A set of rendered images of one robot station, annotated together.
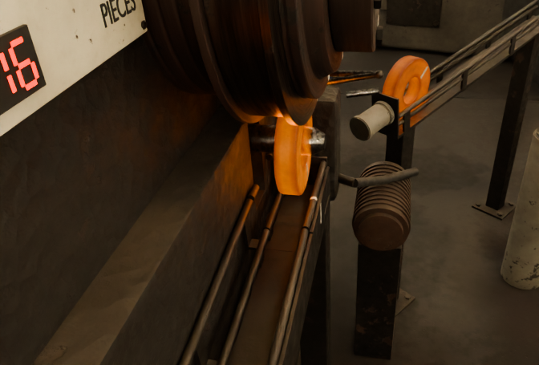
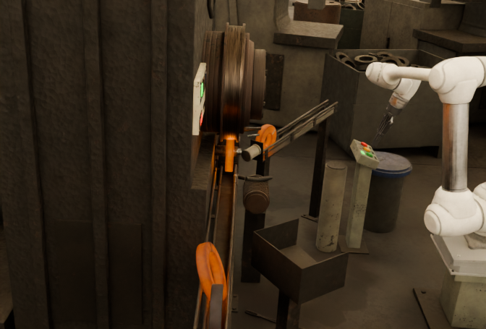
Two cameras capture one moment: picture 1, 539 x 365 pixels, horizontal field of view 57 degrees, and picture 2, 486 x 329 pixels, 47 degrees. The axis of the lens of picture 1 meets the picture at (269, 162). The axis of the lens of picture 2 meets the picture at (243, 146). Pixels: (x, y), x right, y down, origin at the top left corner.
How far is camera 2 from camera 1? 1.59 m
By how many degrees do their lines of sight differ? 18
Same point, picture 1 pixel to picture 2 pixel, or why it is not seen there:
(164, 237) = (207, 168)
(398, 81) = (262, 134)
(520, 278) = (325, 245)
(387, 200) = (259, 188)
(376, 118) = (253, 151)
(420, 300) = not seen: hidden behind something
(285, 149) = (230, 152)
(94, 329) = (201, 182)
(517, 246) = (322, 226)
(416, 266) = not seen: hidden behind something
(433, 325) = not seen: hidden behind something
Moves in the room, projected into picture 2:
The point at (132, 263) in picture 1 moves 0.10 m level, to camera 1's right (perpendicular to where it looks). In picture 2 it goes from (202, 173) to (228, 171)
